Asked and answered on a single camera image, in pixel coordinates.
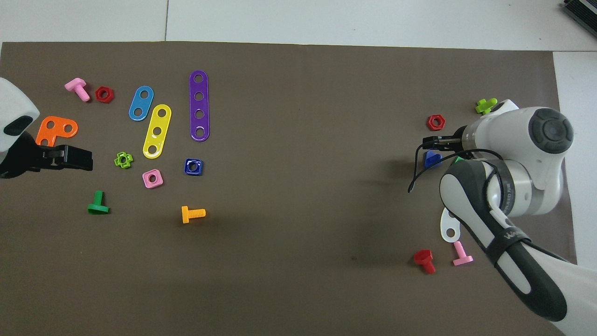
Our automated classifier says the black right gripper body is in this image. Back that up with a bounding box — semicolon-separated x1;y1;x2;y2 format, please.
449;125;469;154

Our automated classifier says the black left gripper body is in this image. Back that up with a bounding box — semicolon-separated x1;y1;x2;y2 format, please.
0;132;47;180

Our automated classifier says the orange three-hole corner plate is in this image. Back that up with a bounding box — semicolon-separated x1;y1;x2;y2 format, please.
35;116;79;148

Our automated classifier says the lime green plastic screw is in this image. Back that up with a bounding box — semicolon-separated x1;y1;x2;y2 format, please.
475;98;498;116

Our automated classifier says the pink plastic screw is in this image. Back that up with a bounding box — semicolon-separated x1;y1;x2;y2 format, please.
64;77;91;103
452;241;474;267

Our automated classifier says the pink square plastic nut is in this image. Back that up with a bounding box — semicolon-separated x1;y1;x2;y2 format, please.
142;169;164;189

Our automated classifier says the white curved five-hole plate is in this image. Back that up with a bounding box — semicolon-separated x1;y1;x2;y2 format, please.
440;208;462;243

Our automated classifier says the blue two-hole strip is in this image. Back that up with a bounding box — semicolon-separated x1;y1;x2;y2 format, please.
128;85;154;122

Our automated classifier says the yellow three-hole strip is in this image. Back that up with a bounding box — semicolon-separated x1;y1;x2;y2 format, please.
142;104;173;160

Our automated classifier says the red plastic screw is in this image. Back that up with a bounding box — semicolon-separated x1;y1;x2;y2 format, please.
413;249;437;275

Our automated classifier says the orange plastic screw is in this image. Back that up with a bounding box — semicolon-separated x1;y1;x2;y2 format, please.
181;206;207;224

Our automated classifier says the purple four-hole strip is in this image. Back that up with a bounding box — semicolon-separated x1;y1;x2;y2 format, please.
189;70;210;142

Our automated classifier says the black ribbed device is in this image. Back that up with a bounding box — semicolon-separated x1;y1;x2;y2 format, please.
561;0;597;39

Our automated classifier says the brown table mat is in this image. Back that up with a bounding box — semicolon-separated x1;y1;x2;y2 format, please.
0;41;586;336

